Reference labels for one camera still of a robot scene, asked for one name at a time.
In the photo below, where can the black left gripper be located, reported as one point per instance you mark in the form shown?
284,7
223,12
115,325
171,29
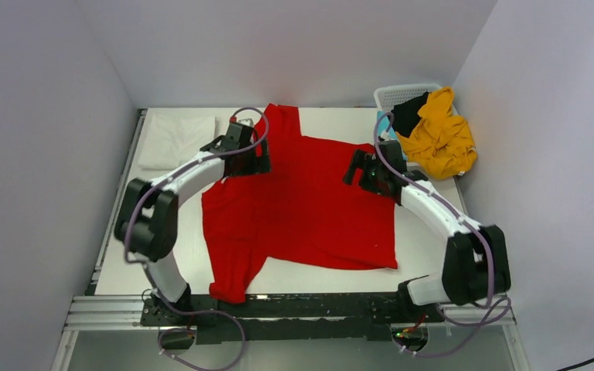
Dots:
260,165

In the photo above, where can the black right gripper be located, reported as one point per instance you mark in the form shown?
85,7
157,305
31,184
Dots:
359,160

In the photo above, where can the red t-shirt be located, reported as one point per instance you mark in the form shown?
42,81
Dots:
301,211

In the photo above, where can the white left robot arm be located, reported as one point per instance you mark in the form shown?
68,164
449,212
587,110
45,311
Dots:
148,219

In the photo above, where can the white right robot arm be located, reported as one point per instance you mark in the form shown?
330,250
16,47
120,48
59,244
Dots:
475,263

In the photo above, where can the teal t-shirt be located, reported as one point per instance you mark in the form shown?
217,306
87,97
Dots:
386,136

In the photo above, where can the black t-shirt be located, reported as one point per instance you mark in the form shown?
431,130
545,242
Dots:
405,115

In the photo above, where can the white plastic laundry basket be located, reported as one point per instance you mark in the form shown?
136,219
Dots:
387,97

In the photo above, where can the yellow t-shirt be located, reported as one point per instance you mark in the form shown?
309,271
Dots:
441,142

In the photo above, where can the folded white t-shirt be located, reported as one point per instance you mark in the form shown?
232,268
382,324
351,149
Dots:
172,141

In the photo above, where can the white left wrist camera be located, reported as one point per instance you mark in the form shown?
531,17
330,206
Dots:
243,121

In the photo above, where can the aluminium frame rail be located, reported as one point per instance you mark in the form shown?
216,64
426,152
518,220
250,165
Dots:
138,311

